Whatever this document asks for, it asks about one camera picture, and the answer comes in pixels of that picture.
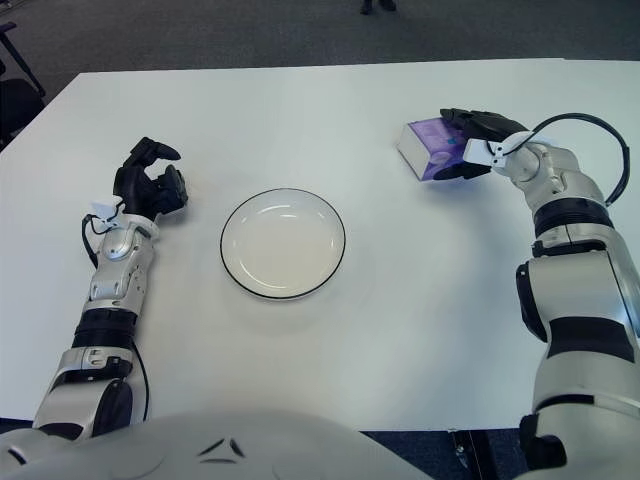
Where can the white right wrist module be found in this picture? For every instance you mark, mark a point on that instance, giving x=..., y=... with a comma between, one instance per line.
x=477, y=151

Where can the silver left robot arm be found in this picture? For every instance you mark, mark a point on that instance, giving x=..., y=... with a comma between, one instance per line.
x=117, y=260

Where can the purple tissue paper pack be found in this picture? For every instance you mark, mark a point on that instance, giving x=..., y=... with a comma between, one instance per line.
x=425, y=145

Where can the white plate black rim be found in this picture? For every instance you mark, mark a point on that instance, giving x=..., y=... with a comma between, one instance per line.
x=282, y=245

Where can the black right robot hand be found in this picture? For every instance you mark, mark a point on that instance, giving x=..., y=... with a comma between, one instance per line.
x=492, y=125

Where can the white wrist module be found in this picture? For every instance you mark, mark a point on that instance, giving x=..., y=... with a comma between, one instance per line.
x=105, y=212
x=477, y=151

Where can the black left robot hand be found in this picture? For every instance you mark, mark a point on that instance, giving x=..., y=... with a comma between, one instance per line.
x=132, y=187

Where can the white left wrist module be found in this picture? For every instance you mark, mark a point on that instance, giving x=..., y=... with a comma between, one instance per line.
x=105, y=212

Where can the dark shoe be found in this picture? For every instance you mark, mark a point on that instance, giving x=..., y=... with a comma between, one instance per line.
x=367, y=6
x=388, y=5

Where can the black office chair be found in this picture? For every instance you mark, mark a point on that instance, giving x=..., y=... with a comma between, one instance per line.
x=15, y=105

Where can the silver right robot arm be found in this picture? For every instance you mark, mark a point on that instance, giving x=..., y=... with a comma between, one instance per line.
x=575, y=280

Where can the grey robot torso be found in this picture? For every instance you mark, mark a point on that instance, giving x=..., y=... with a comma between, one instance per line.
x=200, y=450

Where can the black table leg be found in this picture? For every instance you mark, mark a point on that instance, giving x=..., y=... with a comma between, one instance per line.
x=467, y=455

